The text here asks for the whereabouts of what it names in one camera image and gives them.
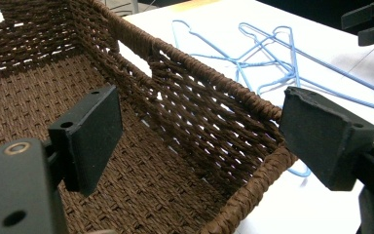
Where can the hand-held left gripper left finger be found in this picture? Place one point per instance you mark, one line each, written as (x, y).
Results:
(91, 136)

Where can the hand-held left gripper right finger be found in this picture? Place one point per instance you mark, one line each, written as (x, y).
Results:
(321, 139)

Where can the brown woven basket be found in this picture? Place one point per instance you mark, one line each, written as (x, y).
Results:
(159, 195)

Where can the metal stand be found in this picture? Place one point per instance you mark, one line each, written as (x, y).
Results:
(135, 6)

